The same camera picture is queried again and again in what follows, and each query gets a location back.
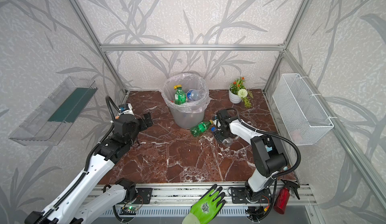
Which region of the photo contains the right wiring board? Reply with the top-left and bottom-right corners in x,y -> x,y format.
245,207 -> 269,223

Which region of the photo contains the red spray bottle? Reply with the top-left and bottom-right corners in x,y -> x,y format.
273,179 -> 300,215

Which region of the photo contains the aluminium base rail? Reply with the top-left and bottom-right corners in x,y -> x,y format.
61,183 -> 317,208

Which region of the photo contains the clear acrylic wall shelf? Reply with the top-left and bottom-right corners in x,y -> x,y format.
9,77 -> 98,147

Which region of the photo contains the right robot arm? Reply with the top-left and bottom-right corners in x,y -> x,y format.
213,108 -> 301,203

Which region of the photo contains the clear bottle large blue label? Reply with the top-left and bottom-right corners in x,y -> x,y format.
187,89 -> 206,101

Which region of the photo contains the white wire mesh basket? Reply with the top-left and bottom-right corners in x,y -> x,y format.
273,73 -> 334,146

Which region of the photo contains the aluminium cage frame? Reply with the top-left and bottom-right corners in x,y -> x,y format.
68,0 -> 386,208

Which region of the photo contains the white pot with flowers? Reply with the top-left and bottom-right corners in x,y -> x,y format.
229,77 -> 253,108

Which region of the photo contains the left green circuit board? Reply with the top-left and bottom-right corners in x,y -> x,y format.
119,206 -> 141,216

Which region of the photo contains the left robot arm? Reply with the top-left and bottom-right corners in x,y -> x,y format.
24,113 -> 153,224

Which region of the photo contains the green bottle yellow cap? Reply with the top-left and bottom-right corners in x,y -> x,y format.
190,120 -> 213,137
174,84 -> 187,105

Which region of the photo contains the translucent pink bin liner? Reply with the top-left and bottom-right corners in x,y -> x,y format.
159,73 -> 211,114

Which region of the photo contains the clear bottle small blue label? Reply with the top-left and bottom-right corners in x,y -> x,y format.
211,127 -> 233,147

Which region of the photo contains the grey mesh waste bin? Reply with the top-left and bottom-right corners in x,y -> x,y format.
170,109 -> 205,129

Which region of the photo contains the green and black work glove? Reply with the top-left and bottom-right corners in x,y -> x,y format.
182,184 -> 226,224

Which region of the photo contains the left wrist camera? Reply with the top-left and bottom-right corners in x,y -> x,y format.
118,103 -> 134,115

